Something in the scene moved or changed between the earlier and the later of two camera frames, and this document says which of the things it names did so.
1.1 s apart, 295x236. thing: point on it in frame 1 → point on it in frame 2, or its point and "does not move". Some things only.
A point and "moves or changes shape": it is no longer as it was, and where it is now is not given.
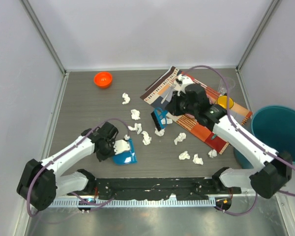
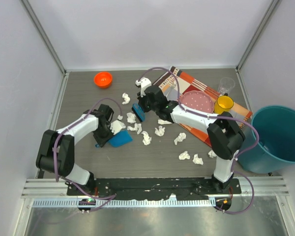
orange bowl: (103, 79) does not move
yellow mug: (222, 101) does not move
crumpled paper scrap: (181, 136) does not move
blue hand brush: (159, 118) → (138, 111)
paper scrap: (137, 126) does not move
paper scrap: (126, 98) does not move
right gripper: (173, 105) → (142, 102)
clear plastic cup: (222, 87) does not move
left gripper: (104, 155) → (104, 139)
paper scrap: (146, 139) does not move
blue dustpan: (126, 157) moves or changes shape
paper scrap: (135, 114) → (131, 118)
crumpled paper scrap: (184, 156) does not move
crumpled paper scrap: (168, 121) does not move
